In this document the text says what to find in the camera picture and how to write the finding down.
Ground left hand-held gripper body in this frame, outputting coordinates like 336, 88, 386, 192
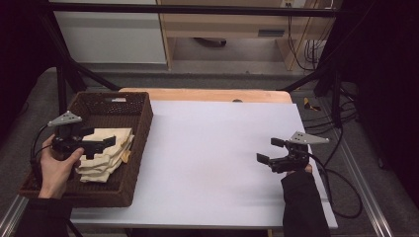
47, 111, 97, 161

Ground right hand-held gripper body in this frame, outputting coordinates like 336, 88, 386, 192
268, 130, 331, 175

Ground cream pants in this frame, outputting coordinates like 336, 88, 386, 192
75, 126, 135, 184

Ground brown woven basket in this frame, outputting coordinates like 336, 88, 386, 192
18, 91, 154, 208

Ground person's right hand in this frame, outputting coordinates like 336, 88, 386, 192
285, 164, 313, 176

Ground person's left hand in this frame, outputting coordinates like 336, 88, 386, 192
38, 133, 86, 200

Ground yellow and black floor item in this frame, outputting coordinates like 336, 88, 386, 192
302, 96, 322, 113

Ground white table cover sheet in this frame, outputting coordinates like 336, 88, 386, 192
70, 100, 339, 230

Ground wooden table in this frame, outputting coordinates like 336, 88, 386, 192
118, 86, 294, 105

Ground white cabinet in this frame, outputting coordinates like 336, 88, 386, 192
53, 0, 168, 65

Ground light wooden desk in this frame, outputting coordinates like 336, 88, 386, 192
155, 0, 344, 72

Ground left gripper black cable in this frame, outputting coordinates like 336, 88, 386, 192
30, 123, 57, 181

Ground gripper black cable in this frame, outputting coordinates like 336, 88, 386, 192
30, 123, 57, 181
307, 151, 364, 220

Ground aluminium floor rail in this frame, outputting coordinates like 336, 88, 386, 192
315, 97, 394, 237
0, 195, 30, 237

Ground black floor cables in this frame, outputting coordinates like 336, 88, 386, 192
302, 81, 361, 133

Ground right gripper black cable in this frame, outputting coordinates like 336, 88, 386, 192
307, 151, 364, 220

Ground hanging black cables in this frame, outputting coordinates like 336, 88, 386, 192
287, 14, 328, 72

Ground black metal frame stand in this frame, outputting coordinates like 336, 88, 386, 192
39, 1, 345, 130

